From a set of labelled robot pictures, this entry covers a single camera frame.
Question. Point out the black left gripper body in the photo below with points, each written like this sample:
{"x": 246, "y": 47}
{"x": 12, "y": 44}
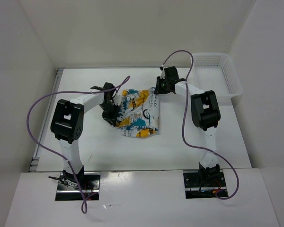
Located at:
{"x": 113, "y": 103}

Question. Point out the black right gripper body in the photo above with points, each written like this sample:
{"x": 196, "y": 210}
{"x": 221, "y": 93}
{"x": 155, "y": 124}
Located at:
{"x": 162, "y": 85}

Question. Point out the white teal yellow printed shorts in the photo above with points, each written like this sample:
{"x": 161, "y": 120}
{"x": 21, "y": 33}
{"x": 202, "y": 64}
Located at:
{"x": 139, "y": 113}

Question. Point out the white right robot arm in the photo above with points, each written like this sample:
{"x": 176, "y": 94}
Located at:
{"x": 205, "y": 115}

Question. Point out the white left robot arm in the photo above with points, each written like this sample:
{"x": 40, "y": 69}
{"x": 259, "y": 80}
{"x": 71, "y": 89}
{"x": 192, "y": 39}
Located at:
{"x": 67, "y": 127}

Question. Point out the white plastic mesh basket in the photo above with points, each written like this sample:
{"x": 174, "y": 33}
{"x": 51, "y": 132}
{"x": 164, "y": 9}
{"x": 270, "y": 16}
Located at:
{"x": 216, "y": 72}

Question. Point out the aluminium table edge rail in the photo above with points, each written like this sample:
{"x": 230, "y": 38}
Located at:
{"x": 35, "y": 158}

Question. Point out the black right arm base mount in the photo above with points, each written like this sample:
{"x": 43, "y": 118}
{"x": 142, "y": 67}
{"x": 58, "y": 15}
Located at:
{"x": 195, "y": 189}

